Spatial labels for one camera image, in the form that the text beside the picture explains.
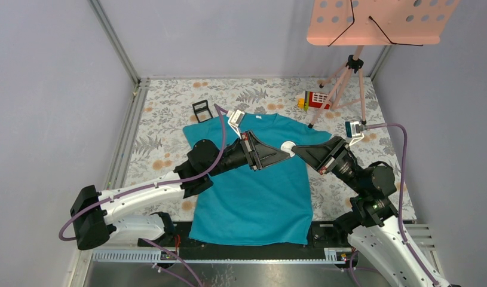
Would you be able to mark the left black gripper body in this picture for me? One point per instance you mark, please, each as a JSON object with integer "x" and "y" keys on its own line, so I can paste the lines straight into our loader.
{"x": 249, "y": 146}

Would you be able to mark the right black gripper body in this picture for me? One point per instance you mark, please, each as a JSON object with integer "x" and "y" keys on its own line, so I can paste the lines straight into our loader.
{"x": 339, "y": 155}

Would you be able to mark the blue round brooch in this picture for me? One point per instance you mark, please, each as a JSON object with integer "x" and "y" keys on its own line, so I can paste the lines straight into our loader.
{"x": 287, "y": 147}

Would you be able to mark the teal t-shirt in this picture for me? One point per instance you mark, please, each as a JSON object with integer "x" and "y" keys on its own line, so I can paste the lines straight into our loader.
{"x": 255, "y": 208}

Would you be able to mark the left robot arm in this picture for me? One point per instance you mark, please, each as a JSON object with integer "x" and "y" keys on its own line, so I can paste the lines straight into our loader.
{"x": 98, "y": 216}

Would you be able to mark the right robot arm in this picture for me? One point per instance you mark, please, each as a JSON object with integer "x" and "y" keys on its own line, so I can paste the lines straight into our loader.
{"x": 373, "y": 226}

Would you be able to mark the black brooch display box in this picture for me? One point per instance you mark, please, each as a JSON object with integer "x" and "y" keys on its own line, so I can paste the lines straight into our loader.
{"x": 202, "y": 111}

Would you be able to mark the red toy block house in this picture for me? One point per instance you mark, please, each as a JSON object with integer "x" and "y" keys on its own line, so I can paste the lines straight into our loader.
{"x": 311, "y": 99}

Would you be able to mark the floral table mat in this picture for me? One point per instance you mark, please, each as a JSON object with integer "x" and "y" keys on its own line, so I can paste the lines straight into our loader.
{"x": 160, "y": 144}

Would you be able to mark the pink music stand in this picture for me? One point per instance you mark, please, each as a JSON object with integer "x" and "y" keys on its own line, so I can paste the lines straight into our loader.
{"x": 372, "y": 23}

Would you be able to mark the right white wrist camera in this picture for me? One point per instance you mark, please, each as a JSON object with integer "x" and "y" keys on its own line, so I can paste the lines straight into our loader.
{"x": 354, "y": 132}

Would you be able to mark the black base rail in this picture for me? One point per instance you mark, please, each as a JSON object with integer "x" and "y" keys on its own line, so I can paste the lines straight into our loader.
{"x": 323, "y": 242}

